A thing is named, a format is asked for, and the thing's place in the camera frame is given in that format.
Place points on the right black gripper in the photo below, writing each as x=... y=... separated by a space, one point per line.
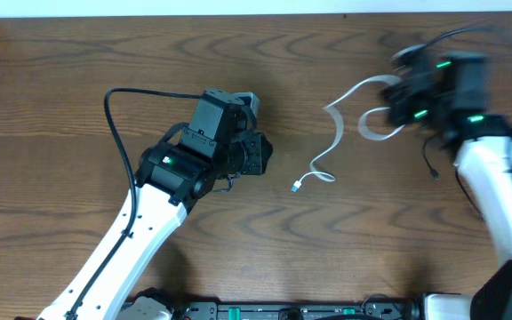
x=398 y=105

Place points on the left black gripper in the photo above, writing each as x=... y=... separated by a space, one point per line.
x=259 y=154

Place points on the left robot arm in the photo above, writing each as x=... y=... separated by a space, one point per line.
x=219 y=143

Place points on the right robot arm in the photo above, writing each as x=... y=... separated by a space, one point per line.
x=450 y=98

